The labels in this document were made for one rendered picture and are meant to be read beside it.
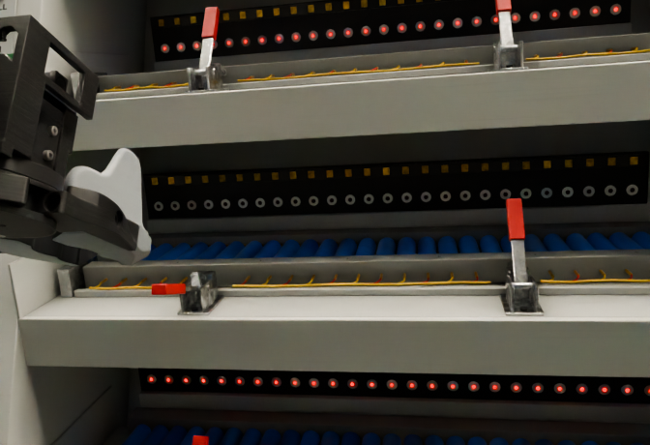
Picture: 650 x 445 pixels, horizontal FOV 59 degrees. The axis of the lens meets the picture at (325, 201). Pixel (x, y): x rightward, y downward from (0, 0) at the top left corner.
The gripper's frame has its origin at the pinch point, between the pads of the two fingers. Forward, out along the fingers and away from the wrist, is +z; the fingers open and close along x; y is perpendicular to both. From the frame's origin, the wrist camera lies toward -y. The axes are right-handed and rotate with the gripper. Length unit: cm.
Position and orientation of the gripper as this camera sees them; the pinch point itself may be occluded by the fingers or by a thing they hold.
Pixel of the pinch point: (106, 258)
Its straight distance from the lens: 37.6
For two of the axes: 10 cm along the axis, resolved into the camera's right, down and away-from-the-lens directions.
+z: 1.8, 3.1, 9.3
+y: 0.2, -9.5, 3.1
